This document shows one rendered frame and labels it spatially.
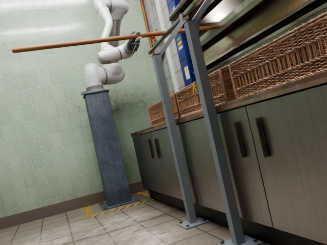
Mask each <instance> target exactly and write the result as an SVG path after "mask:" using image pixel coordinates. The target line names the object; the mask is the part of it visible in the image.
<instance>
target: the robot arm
mask: <svg viewBox="0 0 327 245"><path fill-rule="evenodd" d="M92 6H93V8H94V10H95V11H96V13H97V14H98V15H99V16H100V17H101V18H102V19H103V20H104V22H105V27H104V30H103V33H102V36H101V38H104V37H113V36H120V26H121V20H122V19H123V17H124V15H125V14H126V13H127V12H128V9H129V6H128V3H127V2H126V1H125V0H92ZM141 38H142V36H141V37H137V38H136V39H130V40H128V41H127V42H126V43H125V44H123V45H120V46H119V41H112V42H108V43H107V42H103V43H100V46H101V50H100V52H99V53H98V55H97V60H98V62H99V63H100V64H103V68H101V67H99V65H98V64H96V63H89V64H86V65H85V66H84V69H83V79H84V84H85V87H86V91H83V92H81V95H84V93H90V92H96V91H102V90H107V89H106V88H105V89H104V87H103V85H111V84H117V83H119V82H121V81H123V79H124V77H125V72H124V70H123V68H122V67H121V64H120V63H119V62H118V61H119V60H122V59H128V58H131V57H132V56H133V55H134V53H135V52H136V51H137V49H138V48H139V46H140V44H139V43H140V39H141Z"/></svg>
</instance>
